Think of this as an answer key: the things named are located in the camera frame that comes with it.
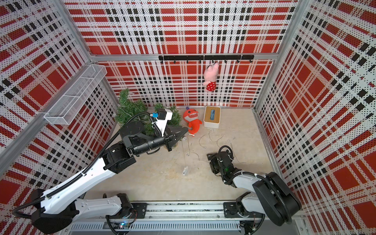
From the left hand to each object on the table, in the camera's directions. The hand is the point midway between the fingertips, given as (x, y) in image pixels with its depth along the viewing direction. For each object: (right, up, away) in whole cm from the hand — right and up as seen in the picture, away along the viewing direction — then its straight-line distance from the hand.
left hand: (188, 130), depth 56 cm
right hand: (+10, -19, +33) cm, 39 cm away
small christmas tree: (-35, +9, +26) cm, 44 cm away
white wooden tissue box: (+15, +7, +57) cm, 60 cm away
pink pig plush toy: (+12, +33, +37) cm, 51 cm away
